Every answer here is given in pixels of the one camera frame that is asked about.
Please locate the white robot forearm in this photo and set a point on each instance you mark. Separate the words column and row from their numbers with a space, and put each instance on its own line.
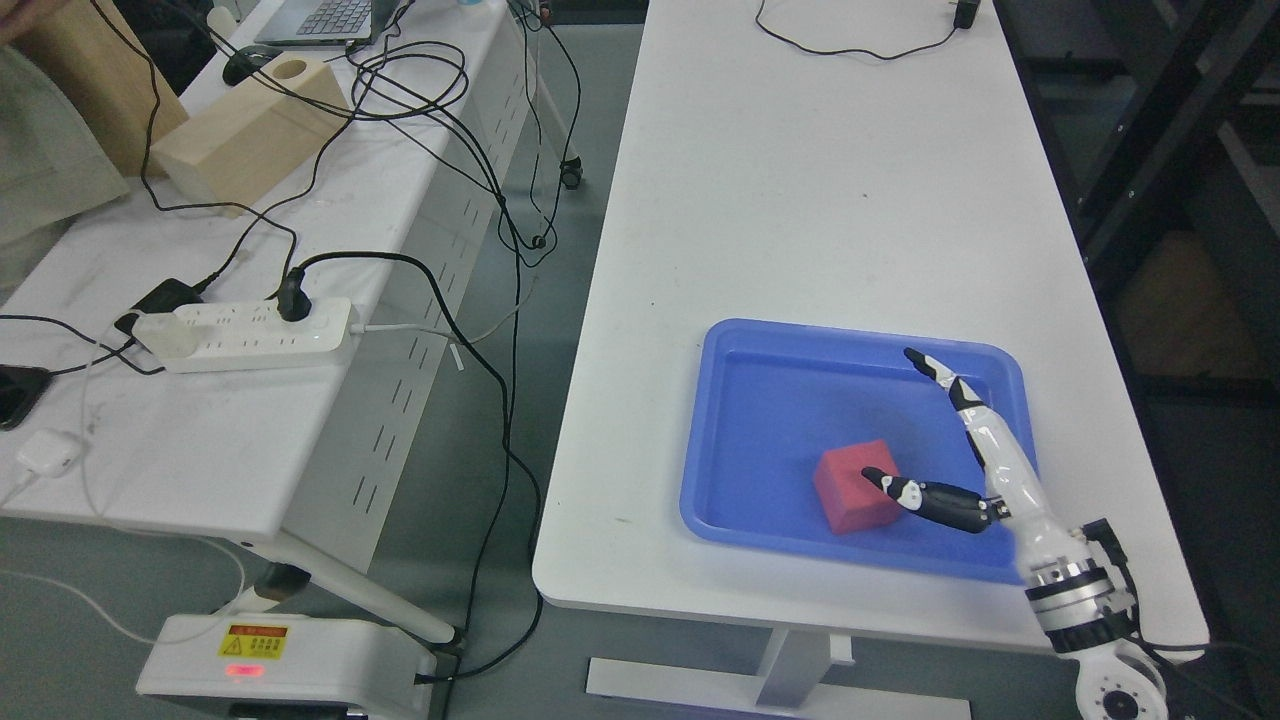
column 1091, row 622

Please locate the white robot base unit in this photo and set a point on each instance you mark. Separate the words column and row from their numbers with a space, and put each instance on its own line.
column 249, row 662

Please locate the tall wooden box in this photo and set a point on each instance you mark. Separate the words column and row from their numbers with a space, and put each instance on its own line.
column 91, row 54

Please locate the silver laptop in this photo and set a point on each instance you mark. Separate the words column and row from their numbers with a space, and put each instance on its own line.
column 326, row 23

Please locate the black smartphone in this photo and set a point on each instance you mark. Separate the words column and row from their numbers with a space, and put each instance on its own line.
column 21, row 388

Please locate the white power strip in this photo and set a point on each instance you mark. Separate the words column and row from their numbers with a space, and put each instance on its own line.
column 199, row 338

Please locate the black metal left shelf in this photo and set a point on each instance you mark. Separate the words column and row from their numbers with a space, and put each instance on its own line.
column 1160, row 122

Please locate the blue plastic tray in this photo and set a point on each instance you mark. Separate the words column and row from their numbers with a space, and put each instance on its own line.
column 773, row 397

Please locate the white table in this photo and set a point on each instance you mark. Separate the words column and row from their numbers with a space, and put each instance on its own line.
column 910, row 197

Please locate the wooden block with hole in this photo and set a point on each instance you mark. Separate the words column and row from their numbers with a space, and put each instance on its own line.
column 255, row 135

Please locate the white charger puck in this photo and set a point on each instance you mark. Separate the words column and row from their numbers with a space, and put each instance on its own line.
column 50, row 453

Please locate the person in beige trousers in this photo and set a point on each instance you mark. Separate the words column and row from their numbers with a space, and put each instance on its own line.
column 52, row 168

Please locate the pink foam block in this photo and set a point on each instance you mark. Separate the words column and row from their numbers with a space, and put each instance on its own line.
column 849, row 501

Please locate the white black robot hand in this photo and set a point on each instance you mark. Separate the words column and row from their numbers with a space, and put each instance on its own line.
column 1046, row 552

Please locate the black power adapter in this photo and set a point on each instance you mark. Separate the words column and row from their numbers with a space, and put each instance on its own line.
column 165, row 298

